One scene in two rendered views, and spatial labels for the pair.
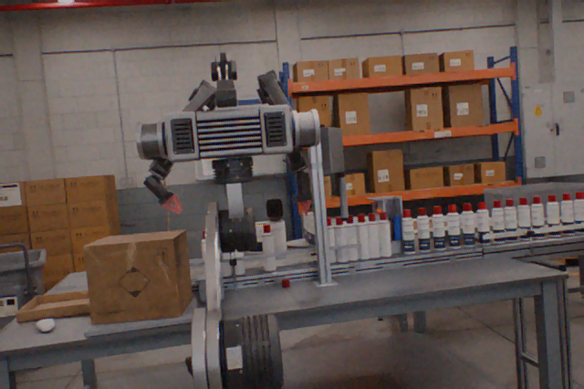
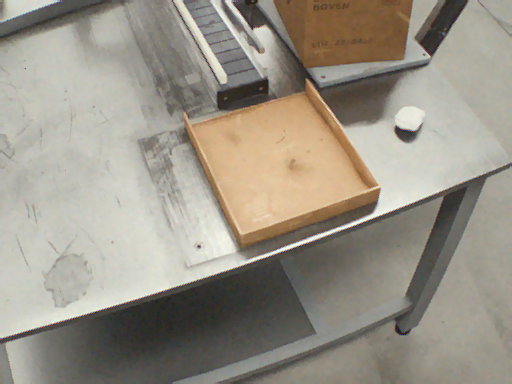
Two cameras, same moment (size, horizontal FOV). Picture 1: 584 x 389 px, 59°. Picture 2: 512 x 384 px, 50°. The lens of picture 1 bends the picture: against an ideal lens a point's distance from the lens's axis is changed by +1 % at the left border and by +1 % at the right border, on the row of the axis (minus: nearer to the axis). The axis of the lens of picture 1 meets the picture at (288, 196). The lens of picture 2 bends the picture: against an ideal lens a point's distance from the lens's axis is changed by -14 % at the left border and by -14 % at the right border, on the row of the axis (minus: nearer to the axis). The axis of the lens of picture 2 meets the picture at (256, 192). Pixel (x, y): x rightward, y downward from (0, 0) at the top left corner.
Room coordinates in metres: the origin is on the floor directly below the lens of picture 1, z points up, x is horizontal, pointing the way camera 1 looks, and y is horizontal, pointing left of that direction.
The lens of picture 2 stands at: (2.25, 1.65, 1.69)
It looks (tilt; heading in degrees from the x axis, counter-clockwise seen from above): 52 degrees down; 258
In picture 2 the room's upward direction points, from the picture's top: straight up
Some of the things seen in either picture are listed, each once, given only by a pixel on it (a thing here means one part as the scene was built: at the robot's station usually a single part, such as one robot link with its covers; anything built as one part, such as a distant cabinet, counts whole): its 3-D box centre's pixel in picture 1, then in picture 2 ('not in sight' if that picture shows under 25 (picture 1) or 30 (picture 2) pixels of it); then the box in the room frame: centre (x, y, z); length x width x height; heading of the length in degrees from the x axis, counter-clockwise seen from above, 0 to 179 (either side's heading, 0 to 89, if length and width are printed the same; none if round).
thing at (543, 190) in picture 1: (534, 201); not in sight; (3.86, -1.84, 0.91); 0.60 x 0.40 x 0.22; 99
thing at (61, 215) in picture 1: (62, 245); not in sight; (5.40, 2.42, 0.70); 1.20 x 0.82 x 1.39; 101
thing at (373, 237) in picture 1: (373, 236); not in sight; (2.30, -0.37, 0.98); 0.05 x 0.05 x 0.20
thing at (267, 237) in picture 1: (268, 247); not in sight; (2.21, 0.11, 0.98); 0.05 x 0.05 x 0.20
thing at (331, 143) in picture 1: (326, 151); not in sight; (2.18, -0.17, 1.38); 0.17 x 0.10 x 0.19; 156
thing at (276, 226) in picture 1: (276, 227); not in sight; (2.50, 0.07, 1.03); 0.09 x 0.09 x 0.30
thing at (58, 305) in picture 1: (67, 303); (278, 154); (2.06, 0.93, 0.85); 0.30 x 0.26 x 0.04; 101
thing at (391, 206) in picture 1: (386, 225); not in sight; (2.41, -0.45, 1.01); 0.14 x 0.13 x 0.26; 101
